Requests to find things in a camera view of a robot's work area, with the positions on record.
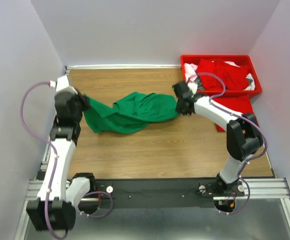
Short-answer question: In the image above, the grey t shirt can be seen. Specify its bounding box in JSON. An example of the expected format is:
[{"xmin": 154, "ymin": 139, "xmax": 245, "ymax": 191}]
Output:
[{"xmin": 195, "ymin": 76, "xmax": 205, "ymax": 91}]

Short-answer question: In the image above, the white pink t shirt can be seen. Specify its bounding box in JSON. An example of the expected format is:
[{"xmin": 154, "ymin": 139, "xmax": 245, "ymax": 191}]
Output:
[{"xmin": 184, "ymin": 63, "xmax": 198, "ymax": 82}]

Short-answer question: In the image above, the red t shirt in bin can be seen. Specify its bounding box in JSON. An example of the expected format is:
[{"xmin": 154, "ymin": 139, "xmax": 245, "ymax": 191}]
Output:
[{"xmin": 196, "ymin": 58, "xmax": 253, "ymax": 91}]

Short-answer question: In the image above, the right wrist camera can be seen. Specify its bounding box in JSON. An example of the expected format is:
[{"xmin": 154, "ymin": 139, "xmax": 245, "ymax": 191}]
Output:
[{"xmin": 187, "ymin": 81, "xmax": 198, "ymax": 95}]

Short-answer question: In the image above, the red plastic bin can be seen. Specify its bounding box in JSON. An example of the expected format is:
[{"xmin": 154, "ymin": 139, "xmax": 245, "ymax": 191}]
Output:
[{"xmin": 180, "ymin": 54, "xmax": 262, "ymax": 98}]

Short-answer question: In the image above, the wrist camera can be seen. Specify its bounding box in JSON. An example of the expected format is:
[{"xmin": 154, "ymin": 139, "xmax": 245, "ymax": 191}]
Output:
[
  {"xmin": 187, "ymin": 81, "xmax": 198, "ymax": 95},
  {"xmin": 48, "ymin": 75, "xmax": 71, "ymax": 93}
]

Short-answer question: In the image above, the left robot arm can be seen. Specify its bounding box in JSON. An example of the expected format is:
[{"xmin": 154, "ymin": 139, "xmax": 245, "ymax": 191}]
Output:
[{"xmin": 26, "ymin": 86, "xmax": 95, "ymax": 232}]

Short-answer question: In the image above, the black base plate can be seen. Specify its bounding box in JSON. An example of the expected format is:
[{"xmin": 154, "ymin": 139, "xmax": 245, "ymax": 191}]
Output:
[{"xmin": 95, "ymin": 177, "xmax": 245, "ymax": 209}]

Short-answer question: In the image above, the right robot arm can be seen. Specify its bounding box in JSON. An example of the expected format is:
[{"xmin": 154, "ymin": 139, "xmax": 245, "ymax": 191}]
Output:
[{"xmin": 173, "ymin": 81, "xmax": 264, "ymax": 194}]

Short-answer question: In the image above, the green t shirt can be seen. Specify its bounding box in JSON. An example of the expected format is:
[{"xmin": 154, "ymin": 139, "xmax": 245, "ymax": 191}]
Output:
[{"xmin": 84, "ymin": 92, "xmax": 179, "ymax": 134}]

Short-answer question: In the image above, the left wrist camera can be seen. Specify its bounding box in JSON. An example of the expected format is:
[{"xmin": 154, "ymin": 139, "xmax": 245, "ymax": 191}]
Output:
[{"xmin": 48, "ymin": 75, "xmax": 71, "ymax": 93}]

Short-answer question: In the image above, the folded red t shirt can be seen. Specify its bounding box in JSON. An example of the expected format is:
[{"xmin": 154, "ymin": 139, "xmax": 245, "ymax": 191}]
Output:
[{"xmin": 209, "ymin": 95, "xmax": 260, "ymax": 133}]

